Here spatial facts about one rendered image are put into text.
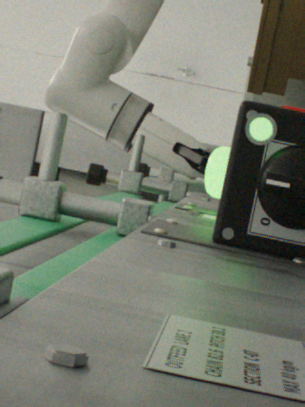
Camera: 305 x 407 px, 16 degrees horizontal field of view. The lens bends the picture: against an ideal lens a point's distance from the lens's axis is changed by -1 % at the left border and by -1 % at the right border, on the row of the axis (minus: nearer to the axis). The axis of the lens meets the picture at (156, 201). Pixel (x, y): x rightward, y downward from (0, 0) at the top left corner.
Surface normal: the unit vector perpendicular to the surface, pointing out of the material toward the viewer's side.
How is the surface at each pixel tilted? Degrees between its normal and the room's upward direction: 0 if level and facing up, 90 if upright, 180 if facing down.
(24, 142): 90
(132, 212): 90
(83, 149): 90
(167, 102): 90
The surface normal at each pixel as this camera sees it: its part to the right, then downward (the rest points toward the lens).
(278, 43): -0.20, 0.78
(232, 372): 0.20, -0.98
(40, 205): -0.07, 0.04
